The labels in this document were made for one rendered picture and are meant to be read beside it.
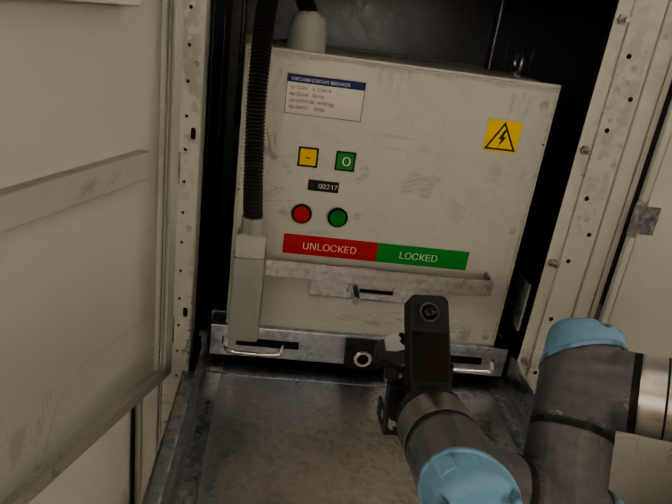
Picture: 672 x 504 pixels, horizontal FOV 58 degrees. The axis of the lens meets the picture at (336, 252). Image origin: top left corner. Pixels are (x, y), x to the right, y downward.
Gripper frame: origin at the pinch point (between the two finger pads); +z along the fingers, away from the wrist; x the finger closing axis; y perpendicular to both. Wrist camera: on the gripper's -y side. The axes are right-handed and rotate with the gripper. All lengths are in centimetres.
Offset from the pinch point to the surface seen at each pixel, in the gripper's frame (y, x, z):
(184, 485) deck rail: 22.7, -26.5, -1.9
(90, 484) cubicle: 43, -47, 27
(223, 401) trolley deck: 19.9, -23.4, 17.2
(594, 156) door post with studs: -25.6, 30.8, 17.2
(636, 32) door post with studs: -44, 32, 14
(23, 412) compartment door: 12.9, -46.4, -3.3
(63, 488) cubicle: 44, -52, 27
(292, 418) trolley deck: 20.5, -12.1, 14.1
